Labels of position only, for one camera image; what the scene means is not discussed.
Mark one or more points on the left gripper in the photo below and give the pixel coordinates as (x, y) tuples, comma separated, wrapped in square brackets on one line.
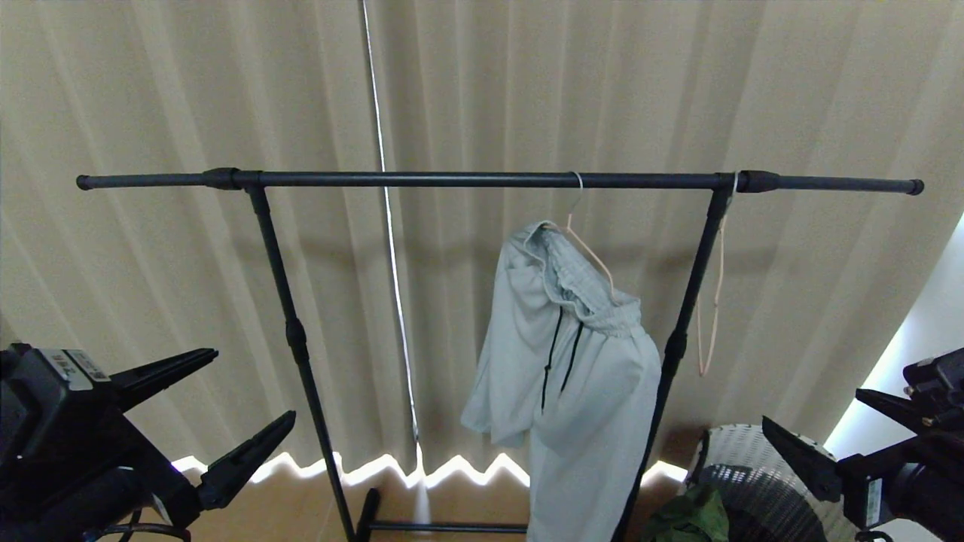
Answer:
[(128, 467)]

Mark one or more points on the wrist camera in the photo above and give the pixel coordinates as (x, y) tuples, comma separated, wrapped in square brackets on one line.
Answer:
[(938, 384), (53, 391)]

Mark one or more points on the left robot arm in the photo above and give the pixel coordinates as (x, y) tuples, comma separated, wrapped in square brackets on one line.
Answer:
[(19, 519)]

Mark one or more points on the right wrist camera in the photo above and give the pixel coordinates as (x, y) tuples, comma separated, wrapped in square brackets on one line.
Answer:
[(938, 384)]

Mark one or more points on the green garment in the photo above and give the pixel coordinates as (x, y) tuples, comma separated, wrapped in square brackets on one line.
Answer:
[(689, 519)]

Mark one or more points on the pale grey shorts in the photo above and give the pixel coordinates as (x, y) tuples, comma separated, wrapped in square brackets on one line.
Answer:
[(587, 406)]

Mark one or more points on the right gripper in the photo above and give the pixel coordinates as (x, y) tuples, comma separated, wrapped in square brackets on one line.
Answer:
[(919, 489)]

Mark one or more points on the white laundry basket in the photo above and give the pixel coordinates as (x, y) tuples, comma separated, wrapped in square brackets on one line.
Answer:
[(761, 467)]

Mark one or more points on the pink clothes hanger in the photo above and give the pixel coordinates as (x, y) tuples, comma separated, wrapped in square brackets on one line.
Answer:
[(591, 254), (719, 286)]

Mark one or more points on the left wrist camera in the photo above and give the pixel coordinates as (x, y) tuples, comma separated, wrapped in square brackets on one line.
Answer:
[(53, 391)]

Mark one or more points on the beige curtain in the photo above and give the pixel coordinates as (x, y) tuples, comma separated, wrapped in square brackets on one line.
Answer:
[(151, 90)]

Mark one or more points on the black clothes rack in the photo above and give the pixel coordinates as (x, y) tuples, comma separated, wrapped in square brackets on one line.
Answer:
[(452, 179)]

